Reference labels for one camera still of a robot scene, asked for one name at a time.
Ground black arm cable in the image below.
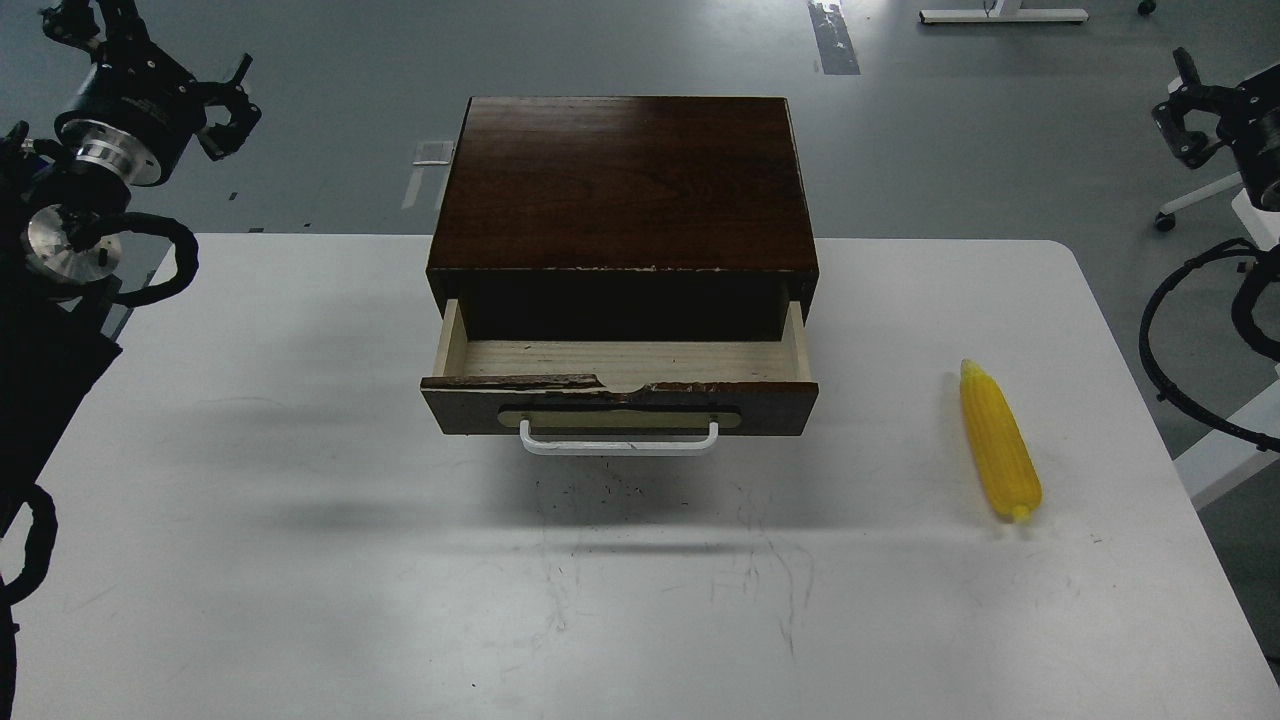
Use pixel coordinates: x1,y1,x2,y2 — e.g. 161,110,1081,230
61,211,200,307
1138,238,1280,454

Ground dark wooden cabinet box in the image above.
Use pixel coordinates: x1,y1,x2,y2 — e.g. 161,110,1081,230
426,96,820,341

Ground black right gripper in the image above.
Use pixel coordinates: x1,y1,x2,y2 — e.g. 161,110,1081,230
1151,47,1279,169

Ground wooden drawer with dark front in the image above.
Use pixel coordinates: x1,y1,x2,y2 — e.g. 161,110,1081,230
420,300,819,437

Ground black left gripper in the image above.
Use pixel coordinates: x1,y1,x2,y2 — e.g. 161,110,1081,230
38,1,262,163

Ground white chair base with casters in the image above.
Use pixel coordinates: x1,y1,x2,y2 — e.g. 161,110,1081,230
1152,172,1242,233

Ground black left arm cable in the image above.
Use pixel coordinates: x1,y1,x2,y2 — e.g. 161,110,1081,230
61,211,200,307

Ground yellow corn cob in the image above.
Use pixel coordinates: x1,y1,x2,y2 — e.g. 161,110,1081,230
959,357,1043,523

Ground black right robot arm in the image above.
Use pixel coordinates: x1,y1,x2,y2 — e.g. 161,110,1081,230
1151,47,1279,232

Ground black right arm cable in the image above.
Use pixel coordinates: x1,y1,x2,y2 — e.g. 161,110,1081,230
1138,238,1280,454

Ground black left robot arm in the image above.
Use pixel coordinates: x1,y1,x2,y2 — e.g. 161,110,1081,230
1,1,262,717

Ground grey floor tape strip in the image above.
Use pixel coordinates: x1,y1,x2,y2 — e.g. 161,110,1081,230
806,1,861,76

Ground white floor tape marks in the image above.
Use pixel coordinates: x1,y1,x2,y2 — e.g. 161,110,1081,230
399,140,456,210

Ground white drawer handle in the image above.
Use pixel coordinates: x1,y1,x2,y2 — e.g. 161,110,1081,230
518,419,721,457

